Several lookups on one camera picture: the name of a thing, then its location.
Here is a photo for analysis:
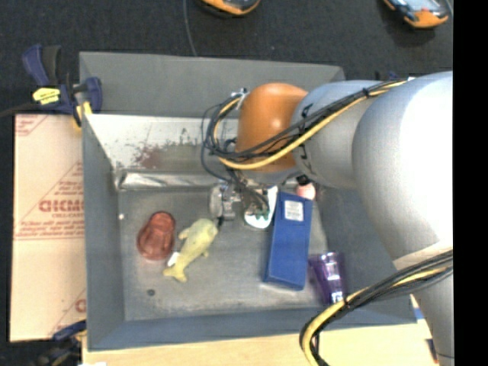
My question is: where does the brown cardboard board, red print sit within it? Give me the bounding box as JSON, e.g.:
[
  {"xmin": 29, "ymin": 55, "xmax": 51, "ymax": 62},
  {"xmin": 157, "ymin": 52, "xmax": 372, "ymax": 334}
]
[{"xmin": 8, "ymin": 113, "xmax": 88, "ymax": 343}]

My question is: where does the blue box with white label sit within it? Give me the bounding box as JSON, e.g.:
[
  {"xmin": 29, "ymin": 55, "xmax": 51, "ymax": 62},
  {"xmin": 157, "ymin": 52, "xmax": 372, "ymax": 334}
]
[{"xmin": 262, "ymin": 190, "xmax": 315, "ymax": 292}]

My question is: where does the yellow-green toy animal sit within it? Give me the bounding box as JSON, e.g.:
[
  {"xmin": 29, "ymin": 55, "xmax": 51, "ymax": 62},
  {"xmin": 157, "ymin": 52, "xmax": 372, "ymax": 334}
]
[{"xmin": 162, "ymin": 218, "xmax": 220, "ymax": 284}]

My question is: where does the pink round object, black top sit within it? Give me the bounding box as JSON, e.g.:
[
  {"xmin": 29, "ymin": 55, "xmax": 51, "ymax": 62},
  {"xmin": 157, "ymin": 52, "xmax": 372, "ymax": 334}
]
[{"xmin": 294, "ymin": 174, "xmax": 317, "ymax": 201}]

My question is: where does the red-brown clear cup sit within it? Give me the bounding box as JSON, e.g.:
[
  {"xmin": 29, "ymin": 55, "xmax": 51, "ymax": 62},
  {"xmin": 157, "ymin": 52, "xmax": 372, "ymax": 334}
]
[{"xmin": 136, "ymin": 210, "xmax": 177, "ymax": 262}]

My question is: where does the grey metal bin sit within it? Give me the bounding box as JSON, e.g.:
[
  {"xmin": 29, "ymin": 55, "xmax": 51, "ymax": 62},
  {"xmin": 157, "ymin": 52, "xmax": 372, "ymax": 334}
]
[{"xmin": 78, "ymin": 51, "xmax": 417, "ymax": 352}]

